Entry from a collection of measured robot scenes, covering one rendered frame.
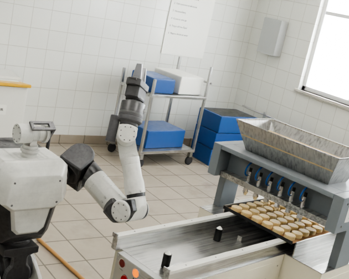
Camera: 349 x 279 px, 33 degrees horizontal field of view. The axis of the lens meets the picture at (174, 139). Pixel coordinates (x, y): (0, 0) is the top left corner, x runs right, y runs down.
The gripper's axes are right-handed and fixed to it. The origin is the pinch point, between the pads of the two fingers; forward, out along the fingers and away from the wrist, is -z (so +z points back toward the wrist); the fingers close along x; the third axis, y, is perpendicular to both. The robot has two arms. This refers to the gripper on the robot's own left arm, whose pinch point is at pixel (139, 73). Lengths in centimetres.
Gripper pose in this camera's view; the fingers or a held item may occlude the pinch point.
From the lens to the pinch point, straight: 209.7
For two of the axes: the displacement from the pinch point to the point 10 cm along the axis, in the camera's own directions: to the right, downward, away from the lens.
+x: -2.6, -2.2, -9.4
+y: -9.5, -1.4, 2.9
